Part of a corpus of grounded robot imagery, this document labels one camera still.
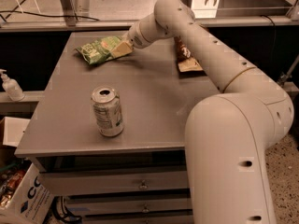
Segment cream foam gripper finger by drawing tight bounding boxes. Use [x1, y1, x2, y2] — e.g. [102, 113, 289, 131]
[110, 40, 133, 59]

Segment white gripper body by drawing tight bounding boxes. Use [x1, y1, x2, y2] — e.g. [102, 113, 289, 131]
[124, 21, 150, 49]

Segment green jalapeno chip bag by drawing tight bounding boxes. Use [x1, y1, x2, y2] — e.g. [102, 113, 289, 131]
[76, 36, 125, 65]

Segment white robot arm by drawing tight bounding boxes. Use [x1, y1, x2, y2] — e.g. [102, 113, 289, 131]
[124, 0, 294, 224]

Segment silver 7up soda can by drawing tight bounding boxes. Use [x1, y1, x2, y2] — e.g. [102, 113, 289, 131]
[91, 86, 124, 137]

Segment brown sea salt chip bag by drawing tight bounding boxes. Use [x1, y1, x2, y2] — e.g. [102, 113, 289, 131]
[174, 36, 203, 72]

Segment grey drawer cabinet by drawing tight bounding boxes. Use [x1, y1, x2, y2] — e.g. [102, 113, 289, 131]
[16, 32, 217, 224]

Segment white pump bottle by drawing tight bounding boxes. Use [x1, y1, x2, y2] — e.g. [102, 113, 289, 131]
[0, 69, 25, 102]

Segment white cardboard box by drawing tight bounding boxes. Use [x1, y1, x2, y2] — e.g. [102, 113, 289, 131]
[0, 117, 53, 224]

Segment black cable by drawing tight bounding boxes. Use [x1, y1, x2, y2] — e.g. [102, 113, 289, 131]
[0, 0, 100, 24]

